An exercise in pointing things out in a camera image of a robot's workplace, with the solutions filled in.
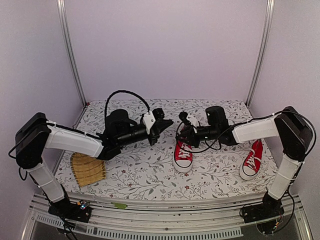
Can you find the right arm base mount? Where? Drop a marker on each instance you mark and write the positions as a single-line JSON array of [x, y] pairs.
[[269, 208]]

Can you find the right aluminium frame post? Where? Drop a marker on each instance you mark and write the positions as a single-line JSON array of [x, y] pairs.
[[270, 4]]

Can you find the green tape piece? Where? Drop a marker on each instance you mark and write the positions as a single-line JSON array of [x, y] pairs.
[[118, 205]]

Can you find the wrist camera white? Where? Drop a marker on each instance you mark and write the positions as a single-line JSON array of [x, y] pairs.
[[151, 117], [188, 119]]

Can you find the left aluminium frame post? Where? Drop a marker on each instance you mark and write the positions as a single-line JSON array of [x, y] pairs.
[[62, 13]]

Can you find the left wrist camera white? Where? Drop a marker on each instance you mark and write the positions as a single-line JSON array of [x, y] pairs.
[[151, 117]]

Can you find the front aluminium rail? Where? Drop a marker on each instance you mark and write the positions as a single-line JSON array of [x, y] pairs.
[[206, 219]]

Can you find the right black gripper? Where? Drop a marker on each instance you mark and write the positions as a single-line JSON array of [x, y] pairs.
[[190, 135]]

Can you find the aluminium frame post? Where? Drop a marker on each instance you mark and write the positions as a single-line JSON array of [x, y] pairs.
[[270, 4], [62, 13]]

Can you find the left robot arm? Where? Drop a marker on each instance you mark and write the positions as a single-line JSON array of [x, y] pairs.
[[40, 134]]

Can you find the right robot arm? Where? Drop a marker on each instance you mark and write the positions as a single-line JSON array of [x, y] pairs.
[[294, 132]]

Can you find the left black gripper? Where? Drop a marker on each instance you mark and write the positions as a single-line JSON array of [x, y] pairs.
[[159, 126]]

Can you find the woven bamboo basket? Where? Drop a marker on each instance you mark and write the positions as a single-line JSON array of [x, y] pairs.
[[87, 170]]

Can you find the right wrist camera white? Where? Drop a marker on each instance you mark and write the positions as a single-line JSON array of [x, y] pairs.
[[188, 119]]

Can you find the red sneaker with laces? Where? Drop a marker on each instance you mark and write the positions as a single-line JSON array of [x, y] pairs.
[[183, 155]]

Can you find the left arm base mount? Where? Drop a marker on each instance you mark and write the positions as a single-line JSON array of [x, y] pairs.
[[71, 211]]

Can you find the floral patterned table mat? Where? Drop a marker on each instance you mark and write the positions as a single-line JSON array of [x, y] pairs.
[[144, 172]]

